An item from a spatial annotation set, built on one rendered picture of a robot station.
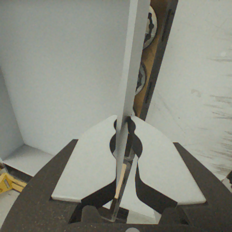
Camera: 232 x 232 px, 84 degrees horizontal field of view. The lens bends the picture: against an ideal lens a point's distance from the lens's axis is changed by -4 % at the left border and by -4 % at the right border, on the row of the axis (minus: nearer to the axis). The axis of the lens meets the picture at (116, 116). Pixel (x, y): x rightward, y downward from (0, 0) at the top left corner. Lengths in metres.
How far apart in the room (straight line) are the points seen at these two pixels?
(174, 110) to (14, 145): 0.49
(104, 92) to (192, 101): 0.42
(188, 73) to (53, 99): 0.42
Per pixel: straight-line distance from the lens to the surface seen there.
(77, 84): 0.17
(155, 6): 0.37
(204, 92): 0.53
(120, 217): 1.85
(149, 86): 0.29
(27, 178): 0.87
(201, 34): 0.50
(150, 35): 0.33
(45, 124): 0.24
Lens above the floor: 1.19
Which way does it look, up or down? 57 degrees down
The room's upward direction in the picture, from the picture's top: 147 degrees counter-clockwise
